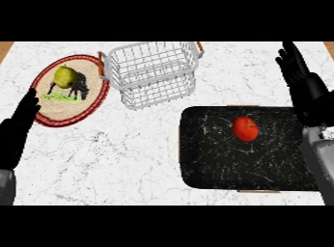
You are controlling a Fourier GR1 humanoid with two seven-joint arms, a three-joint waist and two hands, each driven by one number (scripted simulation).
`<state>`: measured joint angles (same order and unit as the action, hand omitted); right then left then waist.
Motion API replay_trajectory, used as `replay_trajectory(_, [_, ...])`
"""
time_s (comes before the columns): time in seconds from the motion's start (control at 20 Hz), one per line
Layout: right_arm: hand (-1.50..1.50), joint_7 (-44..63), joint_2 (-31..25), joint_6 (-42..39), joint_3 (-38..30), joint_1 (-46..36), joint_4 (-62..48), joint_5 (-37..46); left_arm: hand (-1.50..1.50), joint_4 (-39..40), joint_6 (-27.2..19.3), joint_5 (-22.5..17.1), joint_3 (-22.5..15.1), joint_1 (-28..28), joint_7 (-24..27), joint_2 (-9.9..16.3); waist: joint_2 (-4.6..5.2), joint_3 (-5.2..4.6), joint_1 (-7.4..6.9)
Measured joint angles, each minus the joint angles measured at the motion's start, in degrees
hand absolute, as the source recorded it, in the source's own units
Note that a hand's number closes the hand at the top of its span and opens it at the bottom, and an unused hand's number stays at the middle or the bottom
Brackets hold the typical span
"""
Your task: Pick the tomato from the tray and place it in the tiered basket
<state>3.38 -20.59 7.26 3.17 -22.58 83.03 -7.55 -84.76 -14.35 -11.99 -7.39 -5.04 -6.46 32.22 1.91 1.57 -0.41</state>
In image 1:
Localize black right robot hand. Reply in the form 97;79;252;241
273;41;334;128

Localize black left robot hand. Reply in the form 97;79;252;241
0;87;43;177

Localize round red-rimmed woven placemat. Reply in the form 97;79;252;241
29;53;110;128

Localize black marbled tray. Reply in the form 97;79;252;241
178;105;320;193

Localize white wire tiered basket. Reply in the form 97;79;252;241
97;41;205;111

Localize red tomato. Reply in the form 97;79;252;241
230;116;261;143

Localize yellow-green pear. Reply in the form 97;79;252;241
53;65;78;90

